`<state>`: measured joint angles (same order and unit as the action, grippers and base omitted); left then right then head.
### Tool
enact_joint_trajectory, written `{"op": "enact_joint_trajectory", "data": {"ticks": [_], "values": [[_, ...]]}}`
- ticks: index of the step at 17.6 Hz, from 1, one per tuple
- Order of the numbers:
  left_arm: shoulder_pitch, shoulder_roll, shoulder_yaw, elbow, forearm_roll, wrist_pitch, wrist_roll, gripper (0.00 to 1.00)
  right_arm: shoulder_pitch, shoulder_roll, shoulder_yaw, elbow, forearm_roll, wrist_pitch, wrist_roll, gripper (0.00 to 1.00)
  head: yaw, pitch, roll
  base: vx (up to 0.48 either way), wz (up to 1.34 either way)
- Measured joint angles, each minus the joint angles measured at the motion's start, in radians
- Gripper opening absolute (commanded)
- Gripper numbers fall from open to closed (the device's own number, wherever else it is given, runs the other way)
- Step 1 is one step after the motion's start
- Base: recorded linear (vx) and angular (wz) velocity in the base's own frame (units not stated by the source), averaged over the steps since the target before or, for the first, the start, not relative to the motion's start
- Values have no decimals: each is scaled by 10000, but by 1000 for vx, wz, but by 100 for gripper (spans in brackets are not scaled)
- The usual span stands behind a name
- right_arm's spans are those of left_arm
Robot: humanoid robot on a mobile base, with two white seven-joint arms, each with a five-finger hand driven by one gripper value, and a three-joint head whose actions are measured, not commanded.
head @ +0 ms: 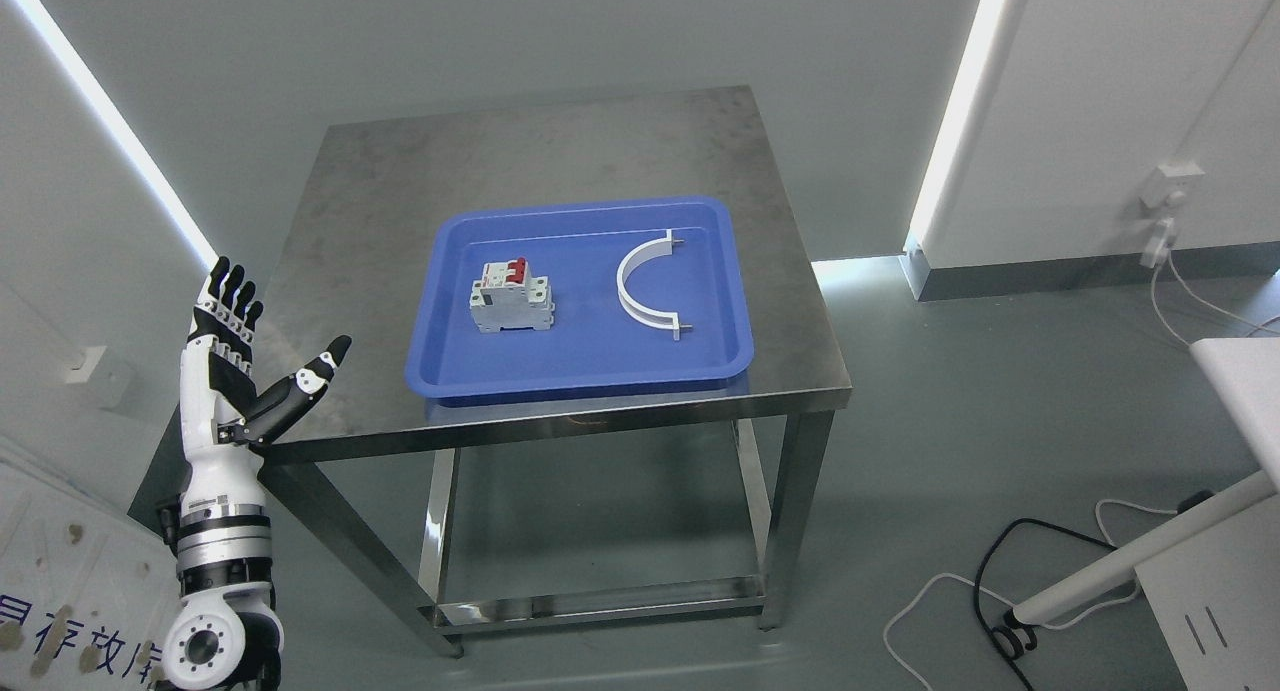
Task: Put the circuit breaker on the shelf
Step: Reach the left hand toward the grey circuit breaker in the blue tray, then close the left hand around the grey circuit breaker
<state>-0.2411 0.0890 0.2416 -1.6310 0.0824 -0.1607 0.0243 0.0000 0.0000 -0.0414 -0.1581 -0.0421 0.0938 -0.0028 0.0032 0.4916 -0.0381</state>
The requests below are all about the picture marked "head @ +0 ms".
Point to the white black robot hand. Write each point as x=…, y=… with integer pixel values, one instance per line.
x=224, y=420

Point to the grey red circuit breaker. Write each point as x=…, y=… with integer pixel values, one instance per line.
x=508, y=297

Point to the white printed board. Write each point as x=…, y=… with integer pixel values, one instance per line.
x=87, y=594

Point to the stainless steel table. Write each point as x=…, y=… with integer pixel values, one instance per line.
x=372, y=474

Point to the blue plastic tray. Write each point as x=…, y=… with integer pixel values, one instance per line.
x=591, y=348

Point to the white table with leg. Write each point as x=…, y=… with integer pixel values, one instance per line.
x=1211, y=573

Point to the white curved bracket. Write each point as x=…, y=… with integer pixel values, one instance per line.
x=636, y=280

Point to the white wall socket plug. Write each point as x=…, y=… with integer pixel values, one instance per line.
x=1163, y=194

